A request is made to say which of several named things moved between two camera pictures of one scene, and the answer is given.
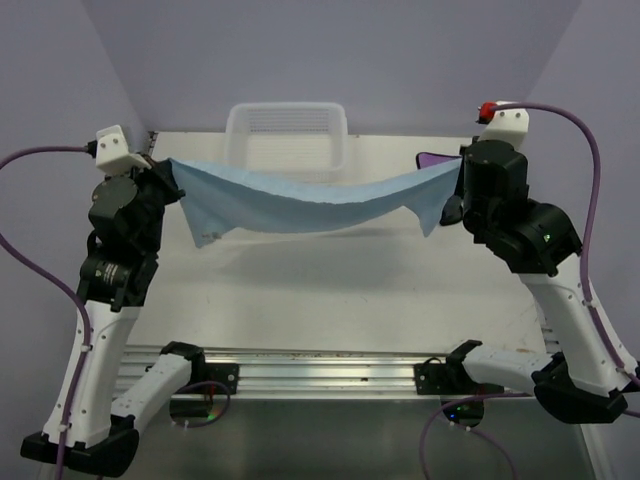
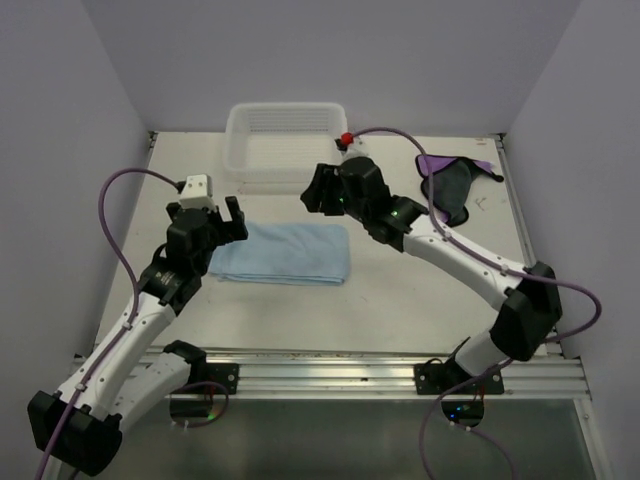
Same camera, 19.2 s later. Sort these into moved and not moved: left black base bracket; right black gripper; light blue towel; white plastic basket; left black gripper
Moved: right black gripper; left black gripper; light blue towel
Not moved: white plastic basket; left black base bracket
